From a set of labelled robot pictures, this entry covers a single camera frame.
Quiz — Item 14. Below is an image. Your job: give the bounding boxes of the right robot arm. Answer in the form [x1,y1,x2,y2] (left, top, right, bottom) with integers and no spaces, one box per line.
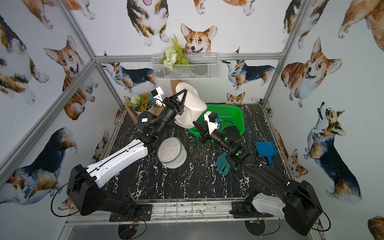
[194,121,323,236]

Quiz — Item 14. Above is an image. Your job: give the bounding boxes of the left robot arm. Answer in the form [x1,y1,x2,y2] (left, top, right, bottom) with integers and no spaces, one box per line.
[67,89,189,216]

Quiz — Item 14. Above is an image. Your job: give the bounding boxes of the white plant pot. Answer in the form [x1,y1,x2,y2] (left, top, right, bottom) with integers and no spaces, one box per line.
[133,103,155,115]

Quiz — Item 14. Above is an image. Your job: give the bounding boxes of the artificial flower plant in pot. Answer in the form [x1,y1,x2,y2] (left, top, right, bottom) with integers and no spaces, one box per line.
[126,93,154,106]

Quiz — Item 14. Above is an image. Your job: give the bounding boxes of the wooden shelf stand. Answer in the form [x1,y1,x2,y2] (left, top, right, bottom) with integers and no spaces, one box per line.
[124,80,182,125]

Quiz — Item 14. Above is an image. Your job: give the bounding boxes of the teal rubber glove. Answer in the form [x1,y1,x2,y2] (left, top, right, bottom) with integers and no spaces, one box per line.
[214,152,238,176]

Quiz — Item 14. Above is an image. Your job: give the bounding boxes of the artificial fern and white flowers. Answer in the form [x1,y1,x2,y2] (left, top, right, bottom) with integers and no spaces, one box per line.
[160,35,190,71]

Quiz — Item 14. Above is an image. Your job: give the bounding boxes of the white wire wall basket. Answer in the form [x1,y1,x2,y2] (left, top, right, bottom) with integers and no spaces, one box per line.
[151,53,219,80]

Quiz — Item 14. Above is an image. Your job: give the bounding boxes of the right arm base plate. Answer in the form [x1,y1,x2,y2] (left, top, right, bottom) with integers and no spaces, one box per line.
[230,202,274,219]

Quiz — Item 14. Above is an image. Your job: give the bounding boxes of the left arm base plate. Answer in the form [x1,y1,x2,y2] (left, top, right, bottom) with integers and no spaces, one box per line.
[109,204,153,223]

